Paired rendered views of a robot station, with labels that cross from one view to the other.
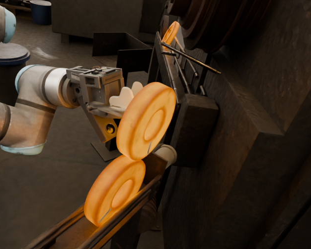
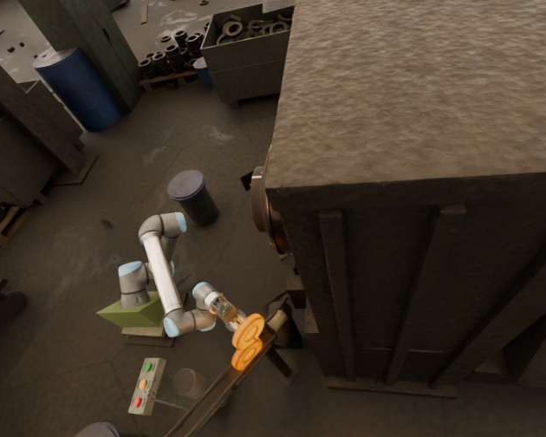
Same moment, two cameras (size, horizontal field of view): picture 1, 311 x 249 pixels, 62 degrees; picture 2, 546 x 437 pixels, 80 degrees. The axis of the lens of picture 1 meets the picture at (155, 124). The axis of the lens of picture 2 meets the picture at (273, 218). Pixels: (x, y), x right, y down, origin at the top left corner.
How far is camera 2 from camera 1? 112 cm
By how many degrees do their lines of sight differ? 30
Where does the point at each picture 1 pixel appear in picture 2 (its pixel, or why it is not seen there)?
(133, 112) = (235, 341)
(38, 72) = (200, 296)
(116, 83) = (231, 310)
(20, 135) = (202, 325)
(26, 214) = not seen: hidden behind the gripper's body
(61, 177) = (250, 279)
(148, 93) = (239, 331)
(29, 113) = (203, 314)
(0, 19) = (176, 225)
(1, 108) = (191, 319)
